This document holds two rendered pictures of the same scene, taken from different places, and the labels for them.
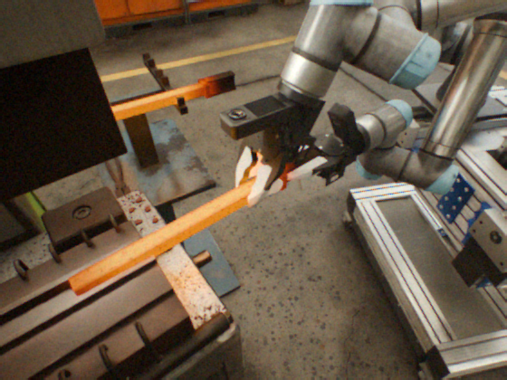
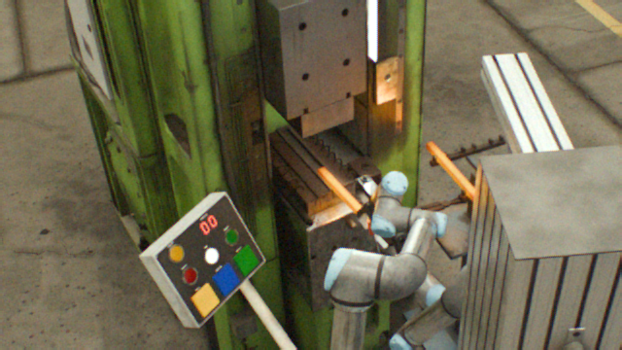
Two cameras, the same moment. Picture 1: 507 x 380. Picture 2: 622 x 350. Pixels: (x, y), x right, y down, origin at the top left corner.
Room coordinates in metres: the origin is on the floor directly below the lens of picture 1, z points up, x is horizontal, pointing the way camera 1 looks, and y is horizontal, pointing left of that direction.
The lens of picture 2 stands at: (0.58, -2.02, 2.95)
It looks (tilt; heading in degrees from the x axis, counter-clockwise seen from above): 41 degrees down; 100
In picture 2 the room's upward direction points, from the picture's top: 3 degrees counter-clockwise
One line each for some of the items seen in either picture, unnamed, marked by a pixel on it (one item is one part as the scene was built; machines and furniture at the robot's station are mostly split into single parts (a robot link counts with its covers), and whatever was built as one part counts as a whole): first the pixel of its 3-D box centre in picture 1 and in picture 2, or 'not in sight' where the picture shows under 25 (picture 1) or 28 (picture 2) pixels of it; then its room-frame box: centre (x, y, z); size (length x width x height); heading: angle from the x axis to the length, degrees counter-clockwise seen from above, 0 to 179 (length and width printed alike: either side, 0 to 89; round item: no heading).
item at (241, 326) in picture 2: not in sight; (243, 324); (-0.09, 0.03, 0.36); 0.09 x 0.07 x 0.12; 37
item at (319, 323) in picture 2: not in sight; (321, 287); (0.18, 0.36, 0.23); 0.55 x 0.37 x 0.47; 127
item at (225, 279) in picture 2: not in sight; (225, 279); (-0.02, -0.31, 1.01); 0.07 x 0.05 x 0.07; 62
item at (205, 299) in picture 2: not in sight; (204, 299); (-0.06, -0.40, 1.01); 0.07 x 0.05 x 0.07; 62
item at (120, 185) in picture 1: (107, 147); (490, 190); (0.86, 0.50, 0.73); 0.60 x 0.04 x 0.01; 28
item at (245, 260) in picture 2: not in sight; (245, 260); (0.03, -0.22, 1.01); 0.07 x 0.05 x 0.07; 62
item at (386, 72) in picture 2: not in sight; (385, 81); (0.44, 0.45, 1.27); 0.09 x 0.02 x 0.17; 37
